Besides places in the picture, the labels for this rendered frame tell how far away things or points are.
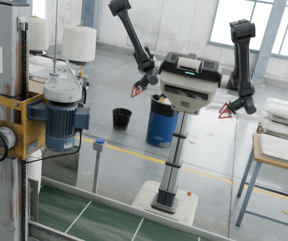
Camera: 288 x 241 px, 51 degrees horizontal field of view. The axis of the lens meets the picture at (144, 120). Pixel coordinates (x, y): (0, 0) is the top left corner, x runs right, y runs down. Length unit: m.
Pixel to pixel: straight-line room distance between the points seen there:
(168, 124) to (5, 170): 2.65
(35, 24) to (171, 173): 1.49
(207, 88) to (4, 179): 1.29
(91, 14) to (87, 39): 8.90
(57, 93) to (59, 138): 0.24
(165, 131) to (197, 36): 5.96
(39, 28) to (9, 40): 0.24
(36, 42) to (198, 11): 8.24
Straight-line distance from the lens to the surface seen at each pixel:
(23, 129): 1.57
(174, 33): 9.81
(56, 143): 1.56
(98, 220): 2.27
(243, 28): 1.54
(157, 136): 4.11
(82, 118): 1.52
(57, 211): 2.34
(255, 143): 3.09
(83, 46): 1.53
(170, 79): 2.02
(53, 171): 2.64
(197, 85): 1.99
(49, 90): 1.46
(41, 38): 1.69
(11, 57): 1.50
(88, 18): 10.49
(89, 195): 2.45
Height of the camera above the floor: 1.88
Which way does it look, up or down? 22 degrees down
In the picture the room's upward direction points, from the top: 9 degrees clockwise
